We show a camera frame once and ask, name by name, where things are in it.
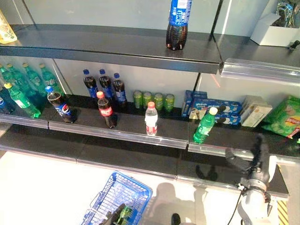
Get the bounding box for small black clip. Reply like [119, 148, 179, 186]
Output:
[287, 40, 300, 51]

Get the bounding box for yellow snack bag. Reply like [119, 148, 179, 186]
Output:
[0, 9, 18, 45]

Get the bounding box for dark right robot hand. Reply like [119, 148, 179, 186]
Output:
[225, 133, 270, 191]

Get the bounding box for red label Coca-Cola bottle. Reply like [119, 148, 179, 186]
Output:
[96, 91, 118, 129]

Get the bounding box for white cardboard box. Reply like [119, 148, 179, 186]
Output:
[250, 11, 300, 47]

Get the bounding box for green drink can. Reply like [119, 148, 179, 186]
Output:
[164, 93, 175, 113]
[133, 90, 144, 110]
[153, 92, 164, 112]
[142, 91, 153, 111]

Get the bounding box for dark shiny snack bags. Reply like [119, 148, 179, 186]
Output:
[271, 0, 300, 29]

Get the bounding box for clear water bottle red cap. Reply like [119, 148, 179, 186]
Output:
[144, 101, 159, 137]

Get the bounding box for dark metal shelf board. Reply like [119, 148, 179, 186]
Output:
[0, 124, 289, 199]
[0, 93, 300, 165]
[0, 23, 300, 82]

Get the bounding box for dark left robot hand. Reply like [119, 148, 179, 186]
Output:
[99, 203, 127, 225]

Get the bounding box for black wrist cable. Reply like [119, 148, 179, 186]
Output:
[226, 184, 244, 225]

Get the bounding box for dark robot foot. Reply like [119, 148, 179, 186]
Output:
[170, 212, 181, 225]

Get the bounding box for large Pepsi cola bottle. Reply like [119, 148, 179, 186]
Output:
[165, 0, 194, 51]

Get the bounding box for green item in basket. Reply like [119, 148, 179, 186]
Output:
[116, 205, 135, 224]

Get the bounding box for green potato chips bag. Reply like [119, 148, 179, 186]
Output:
[262, 94, 300, 139]

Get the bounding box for green Sprite bottle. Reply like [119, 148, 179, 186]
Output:
[38, 62, 65, 97]
[0, 63, 14, 90]
[4, 82, 41, 119]
[6, 62, 36, 99]
[193, 106, 219, 144]
[22, 62, 49, 101]

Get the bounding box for blue Oreo cookie box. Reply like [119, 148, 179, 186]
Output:
[191, 97, 243, 117]
[212, 113, 242, 126]
[181, 90, 209, 118]

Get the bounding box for blue plastic shopping basket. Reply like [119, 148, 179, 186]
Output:
[81, 171, 153, 225]

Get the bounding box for cream cardboard snack box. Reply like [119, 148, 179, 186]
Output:
[241, 104, 273, 128]
[240, 95, 268, 122]

